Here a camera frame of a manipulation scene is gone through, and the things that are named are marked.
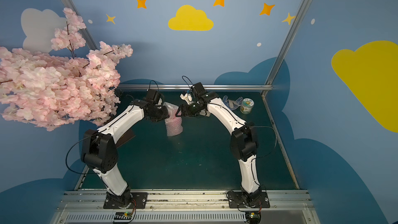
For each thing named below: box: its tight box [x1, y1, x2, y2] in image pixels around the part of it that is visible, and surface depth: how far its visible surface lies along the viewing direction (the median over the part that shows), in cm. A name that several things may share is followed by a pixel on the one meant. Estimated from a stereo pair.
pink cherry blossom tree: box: [0, 7, 134, 132], surface depth 59 cm
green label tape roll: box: [239, 98, 255, 115], surface depth 108 cm
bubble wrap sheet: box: [162, 101, 184, 137], surface depth 88 cm
